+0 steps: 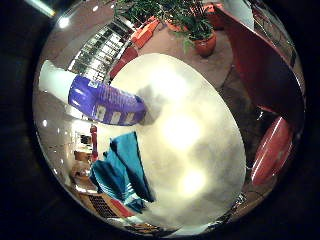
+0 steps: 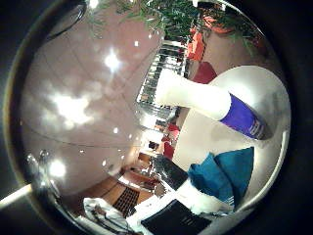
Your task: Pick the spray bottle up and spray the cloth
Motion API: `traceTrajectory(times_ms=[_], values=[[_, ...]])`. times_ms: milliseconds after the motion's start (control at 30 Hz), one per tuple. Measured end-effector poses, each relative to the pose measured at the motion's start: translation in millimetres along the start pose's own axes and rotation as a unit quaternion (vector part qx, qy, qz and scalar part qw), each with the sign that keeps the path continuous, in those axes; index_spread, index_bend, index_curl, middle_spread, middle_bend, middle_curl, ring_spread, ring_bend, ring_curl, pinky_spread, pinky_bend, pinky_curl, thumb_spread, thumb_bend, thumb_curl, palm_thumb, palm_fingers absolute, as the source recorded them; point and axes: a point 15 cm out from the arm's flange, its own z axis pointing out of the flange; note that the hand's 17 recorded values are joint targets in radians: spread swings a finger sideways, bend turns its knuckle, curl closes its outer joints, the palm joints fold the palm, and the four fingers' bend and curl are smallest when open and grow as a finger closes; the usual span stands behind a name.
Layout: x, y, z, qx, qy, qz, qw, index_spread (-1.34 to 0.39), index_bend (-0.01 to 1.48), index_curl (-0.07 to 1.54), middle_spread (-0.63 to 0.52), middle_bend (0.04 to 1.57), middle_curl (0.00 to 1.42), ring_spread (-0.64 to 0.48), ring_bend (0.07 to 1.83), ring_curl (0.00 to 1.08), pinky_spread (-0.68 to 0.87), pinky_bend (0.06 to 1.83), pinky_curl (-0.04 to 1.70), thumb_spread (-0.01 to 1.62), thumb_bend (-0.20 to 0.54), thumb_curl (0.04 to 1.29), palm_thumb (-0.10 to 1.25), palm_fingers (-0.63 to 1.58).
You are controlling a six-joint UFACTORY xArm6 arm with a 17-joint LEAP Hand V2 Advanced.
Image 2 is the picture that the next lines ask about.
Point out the window with metal frame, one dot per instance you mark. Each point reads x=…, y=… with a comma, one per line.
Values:
x=163, y=65

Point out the white spray bottle blue label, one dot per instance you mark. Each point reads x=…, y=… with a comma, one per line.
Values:
x=195, y=94

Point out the wooden desk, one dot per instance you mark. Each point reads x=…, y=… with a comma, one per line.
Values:
x=143, y=173

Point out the blue cloth with white stripes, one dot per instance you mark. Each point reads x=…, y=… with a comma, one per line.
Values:
x=228, y=173

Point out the wooden panel with black grille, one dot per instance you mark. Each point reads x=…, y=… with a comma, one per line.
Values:
x=127, y=200

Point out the red chair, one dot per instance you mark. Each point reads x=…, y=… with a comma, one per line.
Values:
x=203, y=73
x=168, y=150

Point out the green plant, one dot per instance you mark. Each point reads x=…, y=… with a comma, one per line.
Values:
x=172, y=16

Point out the orange plant pot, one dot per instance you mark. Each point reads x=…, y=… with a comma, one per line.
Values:
x=216, y=26

